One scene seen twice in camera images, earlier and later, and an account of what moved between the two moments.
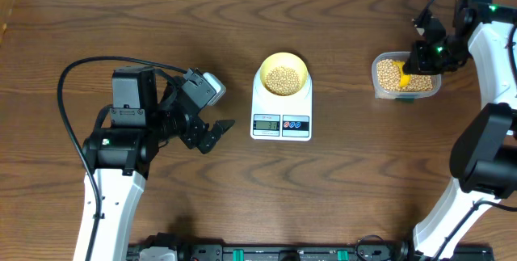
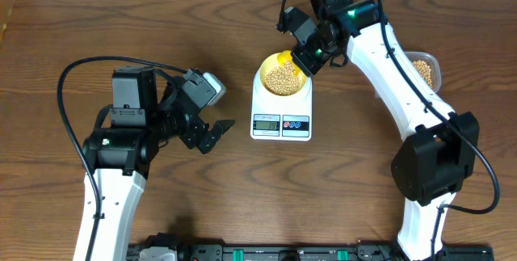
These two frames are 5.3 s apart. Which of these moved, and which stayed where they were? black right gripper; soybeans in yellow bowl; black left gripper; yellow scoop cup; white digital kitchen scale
Moved: black right gripper; yellow scoop cup
Stayed: white digital kitchen scale; black left gripper; soybeans in yellow bowl
